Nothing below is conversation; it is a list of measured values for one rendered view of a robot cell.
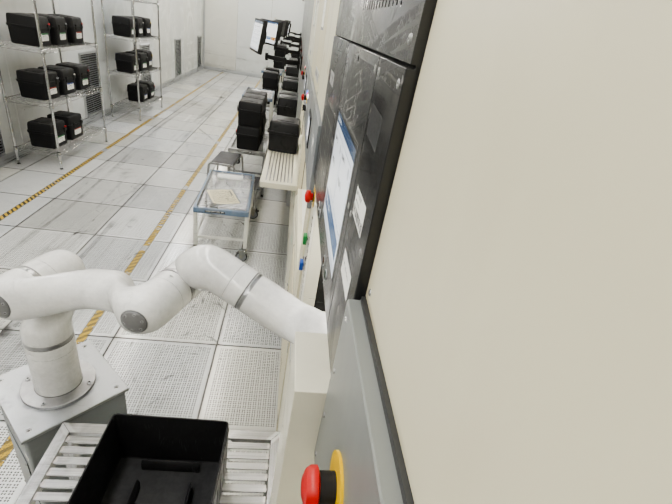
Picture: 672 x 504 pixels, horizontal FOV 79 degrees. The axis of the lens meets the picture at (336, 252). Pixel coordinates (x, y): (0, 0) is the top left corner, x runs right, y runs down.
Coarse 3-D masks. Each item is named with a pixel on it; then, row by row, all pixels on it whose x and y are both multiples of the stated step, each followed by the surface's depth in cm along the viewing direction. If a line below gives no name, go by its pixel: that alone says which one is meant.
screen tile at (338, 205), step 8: (344, 152) 66; (344, 160) 65; (344, 168) 64; (344, 176) 63; (344, 184) 62; (336, 192) 71; (344, 192) 62; (336, 200) 70; (344, 200) 61; (336, 208) 68; (336, 216) 67; (336, 224) 66
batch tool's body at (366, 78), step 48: (384, 0) 49; (432, 0) 33; (336, 48) 100; (384, 48) 46; (336, 96) 88; (384, 96) 42; (384, 144) 40; (384, 192) 40; (336, 288) 60; (336, 336) 55; (288, 384) 66; (288, 432) 57; (288, 480) 63
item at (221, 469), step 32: (128, 416) 98; (160, 416) 99; (96, 448) 90; (128, 448) 104; (160, 448) 105; (192, 448) 105; (224, 448) 96; (96, 480) 92; (128, 480) 101; (160, 480) 102; (192, 480) 103
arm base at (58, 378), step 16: (32, 352) 108; (48, 352) 109; (64, 352) 112; (32, 368) 112; (48, 368) 112; (64, 368) 114; (80, 368) 122; (32, 384) 119; (48, 384) 114; (64, 384) 117; (80, 384) 122; (32, 400) 115; (48, 400) 116; (64, 400) 117
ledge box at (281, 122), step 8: (272, 120) 342; (280, 120) 346; (288, 120) 349; (296, 120) 356; (272, 128) 344; (280, 128) 344; (288, 128) 344; (296, 128) 344; (272, 136) 347; (280, 136) 347; (288, 136) 347; (296, 136) 347; (272, 144) 351; (280, 144) 351; (288, 144) 351; (296, 144) 352; (288, 152) 355
